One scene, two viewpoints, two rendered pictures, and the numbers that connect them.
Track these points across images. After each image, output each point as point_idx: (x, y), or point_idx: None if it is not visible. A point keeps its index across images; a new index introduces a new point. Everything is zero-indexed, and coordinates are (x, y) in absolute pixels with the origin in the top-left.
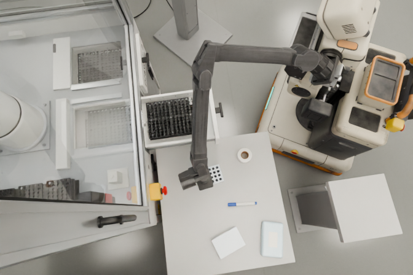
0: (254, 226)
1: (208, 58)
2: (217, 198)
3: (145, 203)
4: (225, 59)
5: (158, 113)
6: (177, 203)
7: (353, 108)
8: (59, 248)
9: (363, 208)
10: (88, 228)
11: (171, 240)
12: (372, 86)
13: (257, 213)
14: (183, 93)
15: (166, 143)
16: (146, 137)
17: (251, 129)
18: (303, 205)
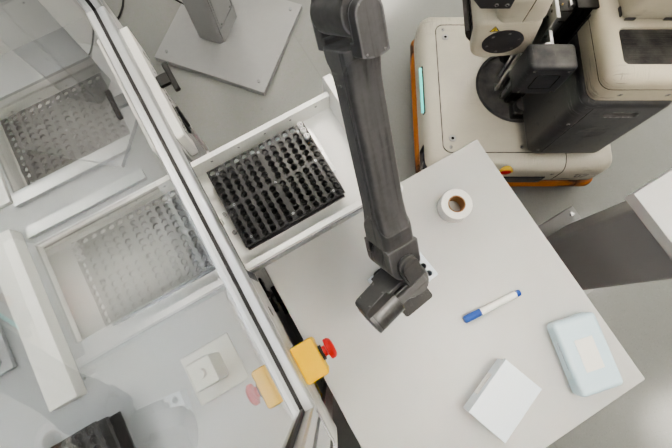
0: (535, 342)
1: None
2: (437, 315)
3: (306, 401)
4: None
5: (245, 184)
6: (358, 361)
7: (622, 34)
8: None
9: None
10: None
11: (381, 447)
12: None
13: (529, 313)
14: (280, 121)
15: (290, 242)
16: (236, 248)
17: (403, 163)
18: None
